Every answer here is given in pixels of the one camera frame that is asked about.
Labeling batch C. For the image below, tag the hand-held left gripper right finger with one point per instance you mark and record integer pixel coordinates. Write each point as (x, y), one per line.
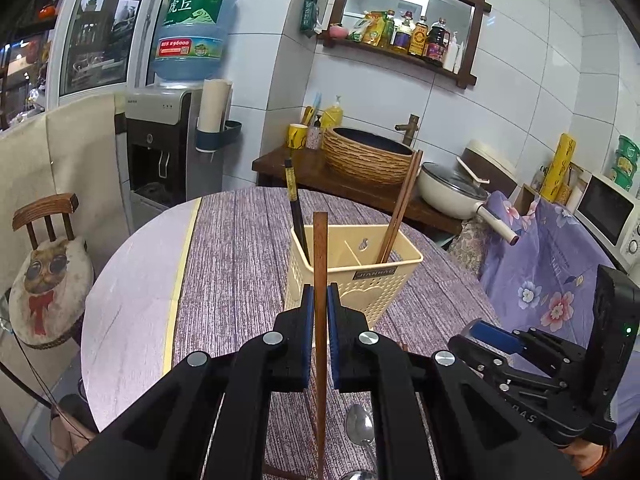
(331, 345)

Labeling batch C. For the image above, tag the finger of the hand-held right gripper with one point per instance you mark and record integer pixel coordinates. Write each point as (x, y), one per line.
(495, 336)
(472, 356)

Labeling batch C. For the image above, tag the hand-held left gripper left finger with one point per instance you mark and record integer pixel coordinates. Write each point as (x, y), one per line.
(310, 340)

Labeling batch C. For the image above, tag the cream plastic utensil holder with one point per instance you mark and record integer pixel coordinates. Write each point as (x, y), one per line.
(385, 290)

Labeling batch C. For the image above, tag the brown wooden chopstick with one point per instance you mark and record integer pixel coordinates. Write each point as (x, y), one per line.
(400, 205)
(320, 250)
(280, 473)

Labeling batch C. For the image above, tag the black chopstick with yellow end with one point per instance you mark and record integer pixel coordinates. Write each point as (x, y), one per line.
(298, 220)

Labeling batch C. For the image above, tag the metal spoon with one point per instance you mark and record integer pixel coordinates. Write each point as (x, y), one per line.
(360, 425)
(356, 475)

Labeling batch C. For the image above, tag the purple floral cloth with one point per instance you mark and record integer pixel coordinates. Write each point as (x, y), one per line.
(545, 265)

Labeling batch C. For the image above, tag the beige patterned cloth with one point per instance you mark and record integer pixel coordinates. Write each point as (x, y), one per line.
(467, 242)

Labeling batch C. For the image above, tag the purple striped tablecloth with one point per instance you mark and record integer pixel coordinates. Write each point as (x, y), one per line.
(240, 270)

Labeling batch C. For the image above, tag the white pan with lid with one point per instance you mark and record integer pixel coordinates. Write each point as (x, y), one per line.
(447, 192)

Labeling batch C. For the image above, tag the white microwave oven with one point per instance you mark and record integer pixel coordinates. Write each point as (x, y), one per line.
(607, 215)

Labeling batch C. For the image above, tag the brown and cream rice cooker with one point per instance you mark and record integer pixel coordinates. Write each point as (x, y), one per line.
(487, 162)

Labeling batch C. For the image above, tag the pale lavender tablecloth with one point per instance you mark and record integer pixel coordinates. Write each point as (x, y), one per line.
(135, 305)

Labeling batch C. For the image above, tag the yellow roll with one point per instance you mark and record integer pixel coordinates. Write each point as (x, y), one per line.
(559, 165)

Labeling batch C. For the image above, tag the woven sink basin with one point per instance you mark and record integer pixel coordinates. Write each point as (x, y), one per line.
(360, 160)

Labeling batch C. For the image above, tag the patterned toothbrush cup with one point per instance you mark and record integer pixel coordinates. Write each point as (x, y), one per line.
(314, 138)

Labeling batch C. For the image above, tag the yellow cup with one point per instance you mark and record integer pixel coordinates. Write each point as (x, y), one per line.
(297, 136)

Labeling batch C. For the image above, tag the stack of green cups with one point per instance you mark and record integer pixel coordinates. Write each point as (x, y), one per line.
(625, 160)

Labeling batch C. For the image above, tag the wooden faucet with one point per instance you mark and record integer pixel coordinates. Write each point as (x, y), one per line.
(407, 130)

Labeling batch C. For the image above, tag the yellow soap pump bottle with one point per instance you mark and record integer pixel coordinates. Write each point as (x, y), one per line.
(332, 112)

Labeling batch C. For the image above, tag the grey water dispenser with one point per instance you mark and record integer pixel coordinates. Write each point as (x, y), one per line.
(155, 150)

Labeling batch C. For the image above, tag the paper towel roll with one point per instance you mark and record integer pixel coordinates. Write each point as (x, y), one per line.
(212, 105)

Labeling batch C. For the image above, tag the round cat print cushion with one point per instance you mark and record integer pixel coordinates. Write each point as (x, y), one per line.
(50, 290)

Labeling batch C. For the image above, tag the white squeeze bottle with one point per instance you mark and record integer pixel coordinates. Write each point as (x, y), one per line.
(453, 54)

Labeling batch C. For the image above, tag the wooden chair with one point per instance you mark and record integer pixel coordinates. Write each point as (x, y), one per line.
(45, 212)

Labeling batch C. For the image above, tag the dark red sauce bottle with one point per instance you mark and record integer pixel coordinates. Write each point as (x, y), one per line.
(437, 44)

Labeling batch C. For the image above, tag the brown bottle with yellow label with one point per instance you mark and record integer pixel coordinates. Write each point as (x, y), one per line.
(418, 39)

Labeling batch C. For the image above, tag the pink peach ornament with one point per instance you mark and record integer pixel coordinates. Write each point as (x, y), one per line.
(339, 31)

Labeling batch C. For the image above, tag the dark bottle with purple label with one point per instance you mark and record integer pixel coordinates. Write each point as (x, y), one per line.
(402, 36)

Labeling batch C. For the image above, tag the yellow green packet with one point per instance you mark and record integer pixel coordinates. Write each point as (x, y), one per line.
(360, 27)

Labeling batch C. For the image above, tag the yellow oil bottle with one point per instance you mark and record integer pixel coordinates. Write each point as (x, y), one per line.
(380, 29)

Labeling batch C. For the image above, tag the green hanging packet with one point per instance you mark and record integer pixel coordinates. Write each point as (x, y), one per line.
(309, 12)

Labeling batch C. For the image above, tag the blue water bottle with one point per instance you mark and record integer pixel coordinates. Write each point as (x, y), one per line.
(192, 30)

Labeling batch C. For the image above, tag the aluminium sliding window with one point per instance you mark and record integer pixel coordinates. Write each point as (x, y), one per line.
(100, 35)

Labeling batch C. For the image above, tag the blue wall holder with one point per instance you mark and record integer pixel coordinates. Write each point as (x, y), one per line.
(225, 135)

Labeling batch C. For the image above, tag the wooden framed wall shelf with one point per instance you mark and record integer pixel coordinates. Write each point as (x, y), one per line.
(400, 57)

